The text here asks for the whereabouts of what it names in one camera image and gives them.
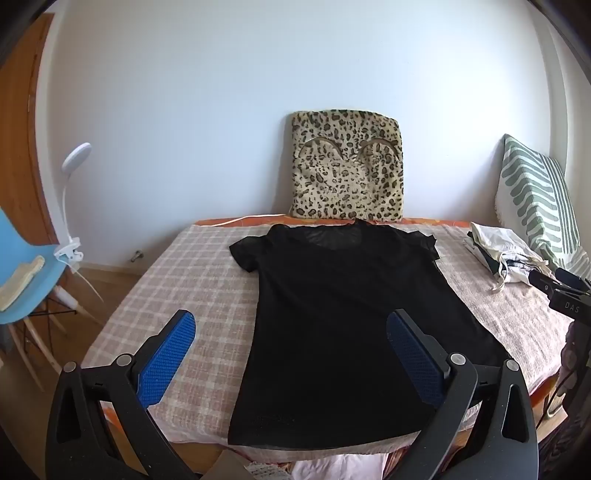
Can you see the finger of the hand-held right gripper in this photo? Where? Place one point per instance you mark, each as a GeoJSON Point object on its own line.
{"type": "Point", "coordinates": [542, 280]}
{"type": "Point", "coordinates": [572, 278]}

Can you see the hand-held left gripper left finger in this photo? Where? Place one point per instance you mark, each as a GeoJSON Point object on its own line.
{"type": "Point", "coordinates": [171, 355]}

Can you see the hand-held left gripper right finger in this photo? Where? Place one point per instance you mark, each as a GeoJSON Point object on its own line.
{"type": "Point", "coordinates": [415, 360]}

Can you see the black t-shirt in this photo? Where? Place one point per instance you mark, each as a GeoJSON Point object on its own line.
{"type": "Point", "coordinates": [332, 323]}

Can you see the cream fabric bag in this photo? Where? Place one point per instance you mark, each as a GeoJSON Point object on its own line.
{"type": "Point", "coordinates": [503, 244]}

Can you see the green striped white pillow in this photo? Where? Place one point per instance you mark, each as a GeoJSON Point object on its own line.
{"type": "Point", "coordinates": [535, 203]}

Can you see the pink checked blanket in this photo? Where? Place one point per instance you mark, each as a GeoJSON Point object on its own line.
{"type": "Point", "coordinates": [184, 277]}

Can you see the metal door stopper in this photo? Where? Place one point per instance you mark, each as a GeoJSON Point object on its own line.
{"type": "Point", "coordinates": [136, 255]}

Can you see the brown cardboard piece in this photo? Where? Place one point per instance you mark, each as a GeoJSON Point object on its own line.
{"type": "Point", "coordinates": [228, 467]}

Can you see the pink cloth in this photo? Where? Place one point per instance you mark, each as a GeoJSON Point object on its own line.
{"type": "Point", "coordinates": [337, 468]}

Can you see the cream ribbed cloth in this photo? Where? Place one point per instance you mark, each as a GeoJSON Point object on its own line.
{"type": "Point", "coordinates": [18, 281]}

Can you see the blue chair with wooden legs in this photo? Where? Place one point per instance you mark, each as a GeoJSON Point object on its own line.
{"type": "Point", "coordinates": [27, 249]}

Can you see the leopard print cushion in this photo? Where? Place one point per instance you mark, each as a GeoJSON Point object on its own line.
{"type": "Point", "coordinates": [346, 170]}

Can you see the white clip-on desk lamp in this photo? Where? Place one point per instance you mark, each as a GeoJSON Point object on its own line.
{"type": "Point", "coordinates": [76, 157]}

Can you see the wooden door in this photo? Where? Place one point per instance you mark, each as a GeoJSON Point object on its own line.
{"type": "Point", "coordinates": [32, 138]}

